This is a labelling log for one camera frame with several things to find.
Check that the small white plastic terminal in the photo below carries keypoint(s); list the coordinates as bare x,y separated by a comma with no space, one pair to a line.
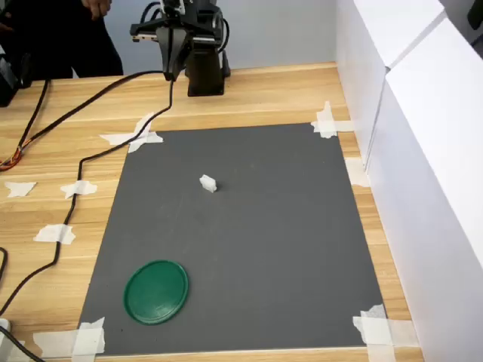
208,183

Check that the round green lid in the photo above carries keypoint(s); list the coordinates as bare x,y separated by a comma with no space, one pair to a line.
156,292

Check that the person's hand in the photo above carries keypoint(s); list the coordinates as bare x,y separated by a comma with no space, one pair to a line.
98,7

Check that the white masking tape strip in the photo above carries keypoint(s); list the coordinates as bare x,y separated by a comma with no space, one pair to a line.
19,188
53,343
145,124
90,337
356,173
326,113
343,126
405,333
379,350
152,137
49,234
87,187

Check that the person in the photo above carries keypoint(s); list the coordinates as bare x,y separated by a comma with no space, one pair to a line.
56,37

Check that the black equipment box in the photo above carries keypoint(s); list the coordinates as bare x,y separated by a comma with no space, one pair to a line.
9,83

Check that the white partition board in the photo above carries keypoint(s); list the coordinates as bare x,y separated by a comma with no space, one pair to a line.
358,75
434,188

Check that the dark grey mat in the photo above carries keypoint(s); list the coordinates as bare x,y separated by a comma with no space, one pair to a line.
245,234

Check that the black chair back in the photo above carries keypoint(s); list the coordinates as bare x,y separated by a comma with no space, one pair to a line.
475,13

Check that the white-framed camera circuit board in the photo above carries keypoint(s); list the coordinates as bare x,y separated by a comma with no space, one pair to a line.
173,5

